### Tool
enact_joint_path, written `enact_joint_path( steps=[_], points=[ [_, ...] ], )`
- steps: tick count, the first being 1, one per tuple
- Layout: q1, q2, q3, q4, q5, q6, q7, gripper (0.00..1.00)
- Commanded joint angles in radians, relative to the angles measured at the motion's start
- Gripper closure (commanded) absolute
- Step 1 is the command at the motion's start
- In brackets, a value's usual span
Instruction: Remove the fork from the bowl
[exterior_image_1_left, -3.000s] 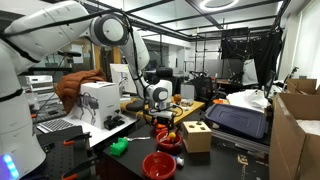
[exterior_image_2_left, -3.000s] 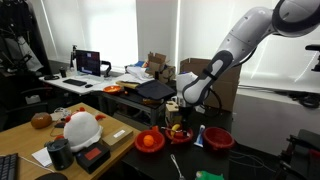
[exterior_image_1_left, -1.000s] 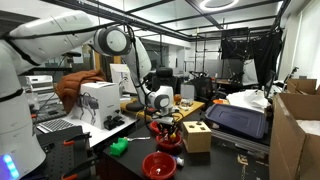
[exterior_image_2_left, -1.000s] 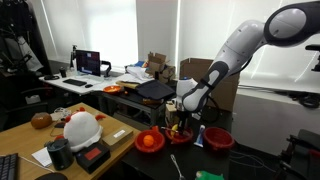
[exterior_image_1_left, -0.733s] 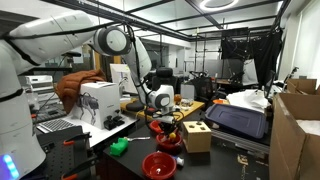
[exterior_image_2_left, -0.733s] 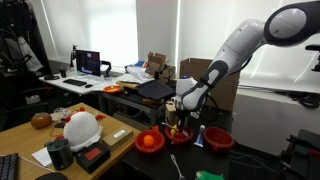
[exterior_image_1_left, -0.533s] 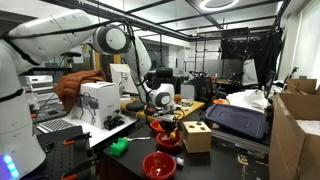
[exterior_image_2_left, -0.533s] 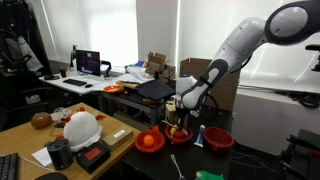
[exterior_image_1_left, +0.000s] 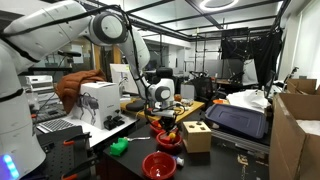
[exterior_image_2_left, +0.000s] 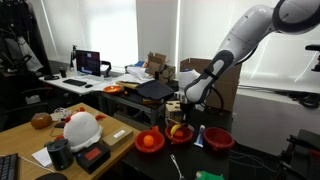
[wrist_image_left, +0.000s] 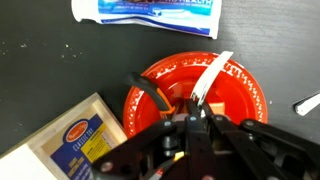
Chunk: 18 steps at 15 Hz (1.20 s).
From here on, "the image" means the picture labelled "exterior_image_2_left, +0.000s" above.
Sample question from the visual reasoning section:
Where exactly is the silver metal fork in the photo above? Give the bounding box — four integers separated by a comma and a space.
165, 117, 188, 130

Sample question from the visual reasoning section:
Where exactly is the white tissue box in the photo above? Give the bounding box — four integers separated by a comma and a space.
25, 94, 42, 105

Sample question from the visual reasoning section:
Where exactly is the slim black keyboard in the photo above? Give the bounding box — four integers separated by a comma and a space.
62, 78, 88, 88

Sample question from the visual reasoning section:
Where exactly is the black box with red label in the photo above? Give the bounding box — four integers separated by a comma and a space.
75, 142, 111, 175

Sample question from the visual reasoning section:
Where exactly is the white blue toothpaste tube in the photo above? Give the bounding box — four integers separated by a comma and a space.
193, 124, 206, 149

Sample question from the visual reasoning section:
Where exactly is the red bowl holding toys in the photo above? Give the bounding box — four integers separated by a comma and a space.
165, 122, 195, 145

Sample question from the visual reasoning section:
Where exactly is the clear plastic container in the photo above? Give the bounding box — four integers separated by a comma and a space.
50, 107, 72, 122

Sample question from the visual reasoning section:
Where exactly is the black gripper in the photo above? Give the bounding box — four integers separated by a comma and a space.
179, 99, 195, 128

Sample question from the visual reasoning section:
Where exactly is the wooden desk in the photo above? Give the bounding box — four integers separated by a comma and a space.
0, 102, 141, 180

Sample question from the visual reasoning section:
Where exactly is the large brown cardboard box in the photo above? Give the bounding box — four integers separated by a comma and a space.
179, 57, 243, 113

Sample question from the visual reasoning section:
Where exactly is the small open cardboard box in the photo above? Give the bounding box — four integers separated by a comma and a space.
145, 51, 177, 84

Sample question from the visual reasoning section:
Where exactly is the empty red bowl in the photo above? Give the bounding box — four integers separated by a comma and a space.
202, 126, 236, 151

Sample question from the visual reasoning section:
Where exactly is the orange ball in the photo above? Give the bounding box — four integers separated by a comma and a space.
143, 134, 155, 147

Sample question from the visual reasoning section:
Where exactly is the black cylinder speaker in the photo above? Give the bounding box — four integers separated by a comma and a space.
46, 138, 75, 171

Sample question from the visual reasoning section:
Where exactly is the wooden shape sorter box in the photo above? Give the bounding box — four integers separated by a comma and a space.
165, 100, 184, 124

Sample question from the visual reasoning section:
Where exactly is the white desk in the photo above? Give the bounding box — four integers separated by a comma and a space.
38, 68, 128, 96

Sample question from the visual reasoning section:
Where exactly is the silver metal spoon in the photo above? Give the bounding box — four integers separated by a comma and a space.
170, 153, 186, 180

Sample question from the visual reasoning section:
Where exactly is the stack of white papers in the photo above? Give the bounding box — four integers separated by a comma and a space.
124, 65, 155, 84

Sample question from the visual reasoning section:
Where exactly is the brown ball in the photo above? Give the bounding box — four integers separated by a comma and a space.
30, 112, 53, 130

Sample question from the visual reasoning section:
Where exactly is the white plush chicken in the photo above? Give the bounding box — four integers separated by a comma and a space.
54, 106, 107, 153

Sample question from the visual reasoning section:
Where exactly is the yellow toy banana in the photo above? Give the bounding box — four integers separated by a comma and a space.
170, 124, 182, 138

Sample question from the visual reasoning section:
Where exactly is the dark computer monitor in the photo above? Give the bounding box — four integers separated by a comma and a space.
75, 49, 102, 78

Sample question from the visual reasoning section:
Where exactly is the small cardboard box white label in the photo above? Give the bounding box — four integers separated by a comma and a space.
100, 126, 134, 151

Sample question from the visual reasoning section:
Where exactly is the white paper sheet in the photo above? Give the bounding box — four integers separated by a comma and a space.
31, 146, 53, 168

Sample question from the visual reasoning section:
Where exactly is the red bowl holding orange ball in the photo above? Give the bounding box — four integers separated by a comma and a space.
134, 125, 166, 154

